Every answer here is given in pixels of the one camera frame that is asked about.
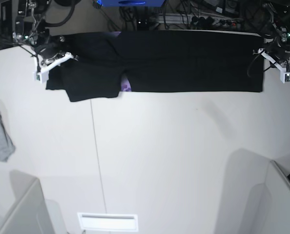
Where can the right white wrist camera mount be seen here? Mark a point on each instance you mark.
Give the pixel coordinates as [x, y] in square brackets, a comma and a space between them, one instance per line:
[49, 67]

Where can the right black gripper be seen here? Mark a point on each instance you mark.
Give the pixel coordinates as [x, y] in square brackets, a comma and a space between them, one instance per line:
[48, 49]

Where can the white power strip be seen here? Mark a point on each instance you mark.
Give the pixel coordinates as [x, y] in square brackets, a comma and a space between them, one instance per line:
[191, 19]

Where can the white partition panel left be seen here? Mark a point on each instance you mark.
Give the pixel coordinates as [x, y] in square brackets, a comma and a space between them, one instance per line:
[23, 208]

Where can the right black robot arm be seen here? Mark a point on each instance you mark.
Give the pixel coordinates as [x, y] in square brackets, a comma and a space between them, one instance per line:
[32, 30]

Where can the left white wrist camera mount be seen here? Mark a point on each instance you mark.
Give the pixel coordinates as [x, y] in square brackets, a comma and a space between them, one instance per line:
[283, 65]

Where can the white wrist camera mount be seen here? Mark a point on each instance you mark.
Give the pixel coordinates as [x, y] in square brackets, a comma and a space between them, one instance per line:
[49, 67]
[283, 65]

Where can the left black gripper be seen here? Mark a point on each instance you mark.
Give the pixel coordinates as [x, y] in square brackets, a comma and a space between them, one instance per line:
[276, 53]

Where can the black T-shirt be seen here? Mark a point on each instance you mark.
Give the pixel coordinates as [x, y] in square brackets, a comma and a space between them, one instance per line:
[158, 62]

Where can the white partition panel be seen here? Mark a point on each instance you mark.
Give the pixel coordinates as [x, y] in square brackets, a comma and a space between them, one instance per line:
[269, 204]
[23, 208]

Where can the blue device box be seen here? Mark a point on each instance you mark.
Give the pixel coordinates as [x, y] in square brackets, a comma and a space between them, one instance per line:
[130, 3]

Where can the white partition panel right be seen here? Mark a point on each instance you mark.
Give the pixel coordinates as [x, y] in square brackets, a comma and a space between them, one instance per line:
[269, 204]

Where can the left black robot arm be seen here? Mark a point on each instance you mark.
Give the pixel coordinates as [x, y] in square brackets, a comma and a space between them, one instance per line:
[279, 19]

